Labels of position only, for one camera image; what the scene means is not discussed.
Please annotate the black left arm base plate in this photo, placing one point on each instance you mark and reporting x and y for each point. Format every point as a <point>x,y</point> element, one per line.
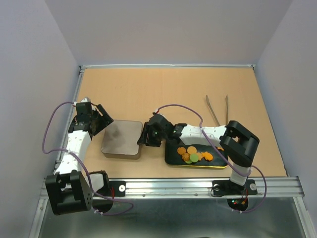
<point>114,188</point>

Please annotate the silver metal tongs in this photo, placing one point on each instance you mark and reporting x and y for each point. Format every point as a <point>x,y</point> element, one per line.
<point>219,110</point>

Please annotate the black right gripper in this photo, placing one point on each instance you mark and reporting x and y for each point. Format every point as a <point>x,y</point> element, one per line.
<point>150,141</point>

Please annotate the aluminium front rail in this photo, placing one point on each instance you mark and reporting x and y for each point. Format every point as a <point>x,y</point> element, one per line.
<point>200,188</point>

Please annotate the plain round cookie on tray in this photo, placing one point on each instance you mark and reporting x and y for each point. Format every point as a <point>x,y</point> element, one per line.
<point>191,150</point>

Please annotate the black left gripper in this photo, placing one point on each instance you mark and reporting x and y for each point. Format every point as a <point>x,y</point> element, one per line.
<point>105,119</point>

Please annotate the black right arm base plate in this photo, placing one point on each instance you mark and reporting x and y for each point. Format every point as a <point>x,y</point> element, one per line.
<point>224,187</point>

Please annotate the brown tin lid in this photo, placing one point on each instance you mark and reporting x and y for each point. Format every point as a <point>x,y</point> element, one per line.
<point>123,130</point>

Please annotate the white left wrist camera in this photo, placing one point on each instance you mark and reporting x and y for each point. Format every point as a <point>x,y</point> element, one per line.
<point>86,99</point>

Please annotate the brown cookie tin box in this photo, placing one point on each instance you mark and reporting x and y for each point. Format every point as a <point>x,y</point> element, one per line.
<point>121,149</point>

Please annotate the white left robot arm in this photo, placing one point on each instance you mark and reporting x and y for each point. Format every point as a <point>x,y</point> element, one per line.
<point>71,188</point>

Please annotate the chocolate chip round cookie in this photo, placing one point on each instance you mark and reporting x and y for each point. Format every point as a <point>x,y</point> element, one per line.
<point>181,150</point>

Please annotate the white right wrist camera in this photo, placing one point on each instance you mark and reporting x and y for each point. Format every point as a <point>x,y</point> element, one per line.
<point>157,112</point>

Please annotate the swirl flower cookie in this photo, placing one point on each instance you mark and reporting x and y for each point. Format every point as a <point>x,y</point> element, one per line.
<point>186,157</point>

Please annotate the black gold-rimmed tray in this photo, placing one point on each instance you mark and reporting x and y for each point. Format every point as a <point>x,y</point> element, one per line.
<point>200,156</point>

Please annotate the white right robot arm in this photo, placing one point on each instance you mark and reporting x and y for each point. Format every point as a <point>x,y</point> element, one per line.
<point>238,143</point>

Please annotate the green round cookie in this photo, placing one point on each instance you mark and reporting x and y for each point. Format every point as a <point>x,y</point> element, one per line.
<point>193,158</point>

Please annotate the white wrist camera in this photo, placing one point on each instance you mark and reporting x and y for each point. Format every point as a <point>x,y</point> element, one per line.
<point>86,99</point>
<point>157,112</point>

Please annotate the orange fish cookie on tray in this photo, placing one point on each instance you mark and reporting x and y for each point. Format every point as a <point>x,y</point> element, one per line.
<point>207,156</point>

